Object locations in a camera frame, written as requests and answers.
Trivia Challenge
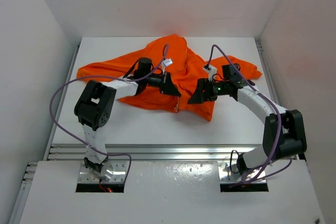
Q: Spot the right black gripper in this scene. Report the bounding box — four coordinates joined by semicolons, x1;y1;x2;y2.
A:
188;78;229;104

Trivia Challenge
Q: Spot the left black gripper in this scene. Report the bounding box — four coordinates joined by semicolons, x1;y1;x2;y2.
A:
144;71;180;96

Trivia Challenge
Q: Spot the orange zip jacket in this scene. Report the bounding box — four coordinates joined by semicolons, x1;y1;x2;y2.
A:
76;34;263;122

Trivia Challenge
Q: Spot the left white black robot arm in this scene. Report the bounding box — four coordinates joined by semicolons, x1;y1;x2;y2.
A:
74;57;181;176

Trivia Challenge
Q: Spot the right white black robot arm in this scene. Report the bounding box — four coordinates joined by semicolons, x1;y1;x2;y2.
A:
188;63;307;175

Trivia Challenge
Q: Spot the white front cover panel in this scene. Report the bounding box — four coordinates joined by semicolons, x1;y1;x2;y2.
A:
20;161;324;223

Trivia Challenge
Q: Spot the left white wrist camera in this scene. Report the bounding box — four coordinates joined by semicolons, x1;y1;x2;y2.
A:
161;58;173;73

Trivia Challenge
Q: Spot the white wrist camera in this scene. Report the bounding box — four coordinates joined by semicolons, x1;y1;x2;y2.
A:
161;58;173;73
203;64;217;81

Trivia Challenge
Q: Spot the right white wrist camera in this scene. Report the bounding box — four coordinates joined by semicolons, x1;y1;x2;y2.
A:
203;64;217;81

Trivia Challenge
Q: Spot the right black thin cable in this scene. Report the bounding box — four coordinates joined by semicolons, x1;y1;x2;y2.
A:
229;150;241;174

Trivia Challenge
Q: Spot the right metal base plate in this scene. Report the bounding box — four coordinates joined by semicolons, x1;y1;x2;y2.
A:
217;161;260;184

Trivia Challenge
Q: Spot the metal base plate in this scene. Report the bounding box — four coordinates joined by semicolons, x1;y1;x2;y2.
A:
78;161;127;184
217;161;260;184

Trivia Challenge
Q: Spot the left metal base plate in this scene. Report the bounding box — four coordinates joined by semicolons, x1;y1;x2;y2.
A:
78;161;127;184

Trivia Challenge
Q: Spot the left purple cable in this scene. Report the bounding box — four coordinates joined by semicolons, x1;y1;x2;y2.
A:
49;44;170;183

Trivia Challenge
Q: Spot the aluminium extrusion rail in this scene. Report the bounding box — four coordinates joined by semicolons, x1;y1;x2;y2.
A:
47;144;297;161

